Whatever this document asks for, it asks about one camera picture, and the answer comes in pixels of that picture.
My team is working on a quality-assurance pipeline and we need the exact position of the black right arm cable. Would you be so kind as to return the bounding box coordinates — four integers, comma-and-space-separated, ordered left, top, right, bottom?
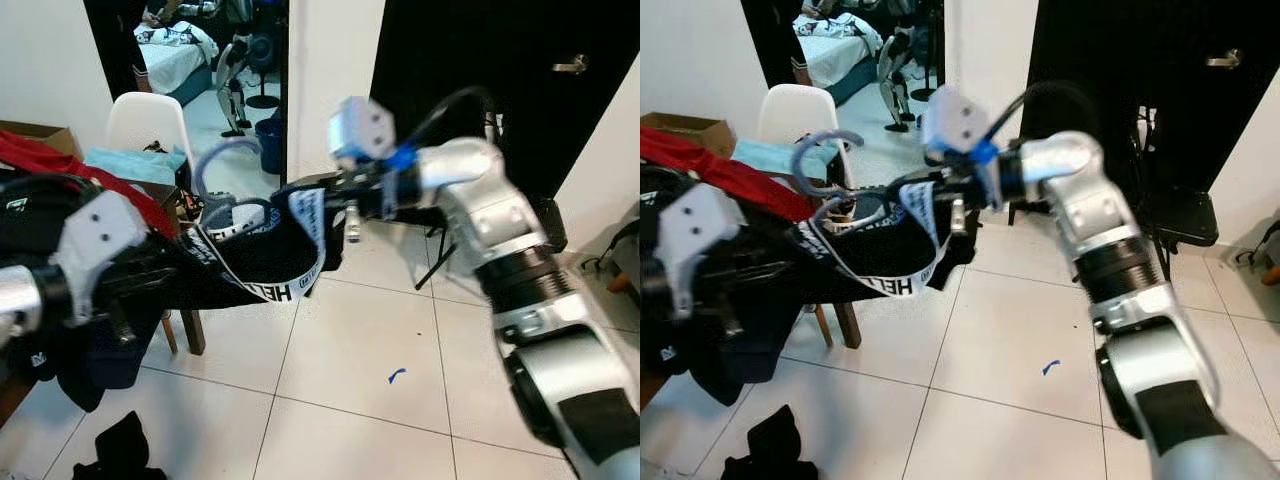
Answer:
405, 85, 498, 151
1000, 80, 1096, 146

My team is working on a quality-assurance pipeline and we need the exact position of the red garment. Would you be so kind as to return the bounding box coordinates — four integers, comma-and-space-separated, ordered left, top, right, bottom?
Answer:
0, 130, 176, 236
640, 125, 816, 223

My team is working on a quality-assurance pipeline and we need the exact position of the blue bucket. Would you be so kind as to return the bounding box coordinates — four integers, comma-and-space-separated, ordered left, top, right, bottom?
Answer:
255, 118, 286, 173

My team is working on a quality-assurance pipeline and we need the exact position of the black door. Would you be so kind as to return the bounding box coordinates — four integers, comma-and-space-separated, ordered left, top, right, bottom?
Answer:
1020, 0, 1280, 201
370, 0, 641, 201

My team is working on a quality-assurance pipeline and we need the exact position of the silver humanoid robot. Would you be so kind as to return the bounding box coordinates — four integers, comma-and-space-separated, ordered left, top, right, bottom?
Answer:
195, 0, 261, 138
875, 0, 921, 131

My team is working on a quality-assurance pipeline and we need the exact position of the crumpled black garment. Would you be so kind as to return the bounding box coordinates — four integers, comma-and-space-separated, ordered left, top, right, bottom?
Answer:
720, 405, 819, 480
70, 410, 166, 480

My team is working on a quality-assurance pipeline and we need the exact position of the thick grey hanger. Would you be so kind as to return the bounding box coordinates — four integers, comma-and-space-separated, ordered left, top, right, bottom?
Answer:
193, 138, 276, 226
790, 130, 886, 226

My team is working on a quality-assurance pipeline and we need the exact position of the white chair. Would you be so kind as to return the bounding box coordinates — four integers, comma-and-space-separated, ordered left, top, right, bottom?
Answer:
757, 85, 841, 161
105, 92, 196, 171

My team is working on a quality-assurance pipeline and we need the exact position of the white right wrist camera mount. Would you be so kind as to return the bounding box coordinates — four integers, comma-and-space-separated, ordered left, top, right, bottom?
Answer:
328, 97, 398, 166
920, 85, 991, 161

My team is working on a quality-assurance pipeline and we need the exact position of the teal cloth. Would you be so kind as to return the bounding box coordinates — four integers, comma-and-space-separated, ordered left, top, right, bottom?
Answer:
735, 138, 836, 181
85, 145, 191, 186

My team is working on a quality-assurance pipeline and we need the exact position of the black folding chair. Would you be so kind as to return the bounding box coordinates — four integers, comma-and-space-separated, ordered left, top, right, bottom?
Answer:
1125, 100, 1223, 256
415, 110, 571, 291

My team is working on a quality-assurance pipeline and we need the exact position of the open cardboard box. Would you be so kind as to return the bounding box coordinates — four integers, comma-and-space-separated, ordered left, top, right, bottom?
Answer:
0, 120, 71, 156
640, 112, 738, 161

